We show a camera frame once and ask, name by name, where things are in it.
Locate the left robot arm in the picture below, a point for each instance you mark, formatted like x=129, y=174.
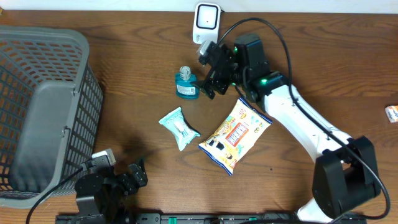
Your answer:
x=100, y=194

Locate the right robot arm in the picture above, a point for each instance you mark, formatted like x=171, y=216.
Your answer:
x=345, y=174

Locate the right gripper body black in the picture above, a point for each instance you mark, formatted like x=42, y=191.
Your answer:
x=228, y=75

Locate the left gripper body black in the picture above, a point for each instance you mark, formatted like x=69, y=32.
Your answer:
x=125, y=184

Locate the orange tissue pack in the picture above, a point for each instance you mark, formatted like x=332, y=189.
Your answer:
x=392, y=113

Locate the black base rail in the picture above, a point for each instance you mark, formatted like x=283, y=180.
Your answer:
x=156, y=218

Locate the yellow snack bag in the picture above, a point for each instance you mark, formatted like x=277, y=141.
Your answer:
x=235, y=136

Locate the mint wet wipes pack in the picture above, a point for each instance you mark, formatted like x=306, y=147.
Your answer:
x=175, y=123

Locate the grey plastic basket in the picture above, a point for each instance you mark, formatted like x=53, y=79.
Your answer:
x=51, y=103

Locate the white barcode scanner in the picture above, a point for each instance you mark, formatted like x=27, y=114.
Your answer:
x=206, y=22

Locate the blue mouthwash bottle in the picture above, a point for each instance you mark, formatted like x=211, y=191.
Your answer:
x=183, y=83

